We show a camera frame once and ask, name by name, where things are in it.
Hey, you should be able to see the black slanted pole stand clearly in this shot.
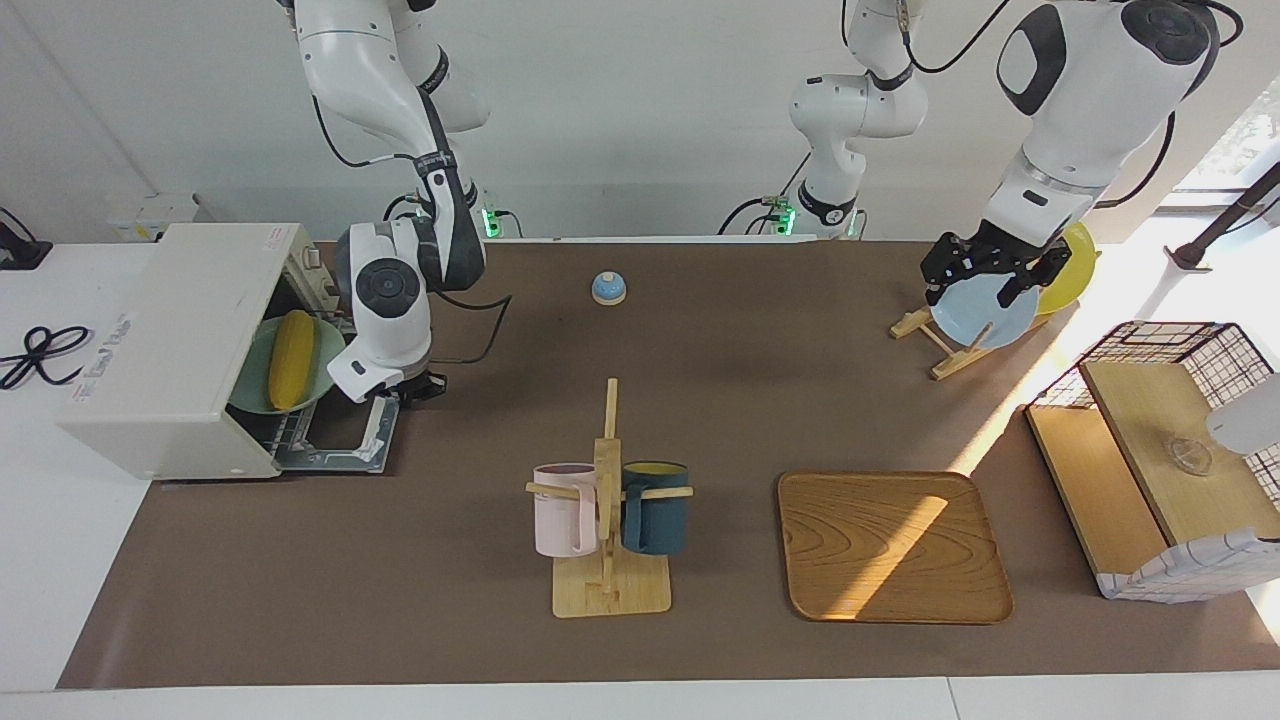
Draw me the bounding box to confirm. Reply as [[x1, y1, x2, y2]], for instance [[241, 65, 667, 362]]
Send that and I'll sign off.
[[1164, 160, 1280, 272]]

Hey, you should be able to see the wooden mug tree stand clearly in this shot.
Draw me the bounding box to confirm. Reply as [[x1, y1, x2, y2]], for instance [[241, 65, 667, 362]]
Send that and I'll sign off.
[[525, 377, 695, 620]]

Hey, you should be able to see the pink mug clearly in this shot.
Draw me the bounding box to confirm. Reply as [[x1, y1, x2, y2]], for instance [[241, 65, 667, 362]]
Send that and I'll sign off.
[[532, 462, 599, 559]]

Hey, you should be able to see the white cylinder object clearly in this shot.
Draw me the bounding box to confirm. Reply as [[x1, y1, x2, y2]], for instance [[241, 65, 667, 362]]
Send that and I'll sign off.
[[1204, 374, 1280, 457]]

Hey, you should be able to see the pale green round plate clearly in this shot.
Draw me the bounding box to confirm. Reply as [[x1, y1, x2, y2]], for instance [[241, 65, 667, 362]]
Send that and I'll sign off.
[[227, 314, 348, 415]]

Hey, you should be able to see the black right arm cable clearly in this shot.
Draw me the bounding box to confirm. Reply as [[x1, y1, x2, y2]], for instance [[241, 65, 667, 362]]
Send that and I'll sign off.
[[430, 288, 514, 364]]

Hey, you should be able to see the dark blue mug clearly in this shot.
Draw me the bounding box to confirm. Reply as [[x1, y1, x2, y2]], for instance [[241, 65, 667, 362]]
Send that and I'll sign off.
[[621, 460, 691, 557]]

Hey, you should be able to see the wire basket wooden shelf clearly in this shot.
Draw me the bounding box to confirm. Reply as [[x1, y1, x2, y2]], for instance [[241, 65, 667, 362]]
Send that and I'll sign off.
[[1024, 321, 1280, 604]]

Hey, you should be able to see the yellow plate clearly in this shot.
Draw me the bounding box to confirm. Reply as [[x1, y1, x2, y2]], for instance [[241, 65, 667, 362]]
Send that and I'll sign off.
[[1034, 221, 1099, 317]]

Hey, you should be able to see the wooden serving tray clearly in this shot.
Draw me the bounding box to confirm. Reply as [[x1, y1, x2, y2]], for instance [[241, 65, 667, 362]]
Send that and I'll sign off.
[[776, 470, 1015, 626]]

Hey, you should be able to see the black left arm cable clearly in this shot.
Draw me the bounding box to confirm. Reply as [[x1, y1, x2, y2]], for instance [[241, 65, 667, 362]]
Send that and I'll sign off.
[[898, 0, 1245, 212]]

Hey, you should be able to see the yellow corn cob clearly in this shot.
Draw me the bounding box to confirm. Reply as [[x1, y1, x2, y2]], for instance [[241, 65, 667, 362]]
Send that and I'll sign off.
[[265, 309, 317, 412]]

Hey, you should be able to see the wooden plate rack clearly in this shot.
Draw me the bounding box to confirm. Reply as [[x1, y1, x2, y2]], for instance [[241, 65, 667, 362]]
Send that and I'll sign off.
[[889, 304, 1053, 382]]

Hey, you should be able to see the black desk clamp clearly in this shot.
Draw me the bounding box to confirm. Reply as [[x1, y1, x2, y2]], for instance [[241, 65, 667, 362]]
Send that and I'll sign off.
[[0, 207, 54, 272]]

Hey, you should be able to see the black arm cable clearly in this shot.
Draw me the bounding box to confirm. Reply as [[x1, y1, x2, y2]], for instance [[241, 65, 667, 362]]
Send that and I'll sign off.
[[430, 288, 514, 364], [898, 0, 1245, 212]]

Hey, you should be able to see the small clear glass bowl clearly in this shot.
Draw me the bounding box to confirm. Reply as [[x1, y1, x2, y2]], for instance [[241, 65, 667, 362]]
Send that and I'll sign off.
[[1164, 436, 1217, 477]]

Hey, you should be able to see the cream toaster oven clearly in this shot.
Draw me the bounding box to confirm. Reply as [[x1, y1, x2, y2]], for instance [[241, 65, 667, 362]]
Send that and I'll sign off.
[[56, 222, 402, 482]]

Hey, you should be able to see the light blue plate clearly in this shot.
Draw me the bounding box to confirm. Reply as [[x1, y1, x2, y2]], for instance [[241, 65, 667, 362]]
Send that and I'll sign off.
[[929, 270, 1042, 352]]

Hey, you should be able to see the brown table mat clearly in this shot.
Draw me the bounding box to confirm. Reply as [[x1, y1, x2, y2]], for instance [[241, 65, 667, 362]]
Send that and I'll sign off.
[[56, 239, 1280, 692]]

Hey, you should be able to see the black coiled cable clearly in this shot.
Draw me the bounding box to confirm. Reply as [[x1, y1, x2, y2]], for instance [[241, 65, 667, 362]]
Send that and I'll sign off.
[[0, 324, 94, 392]]

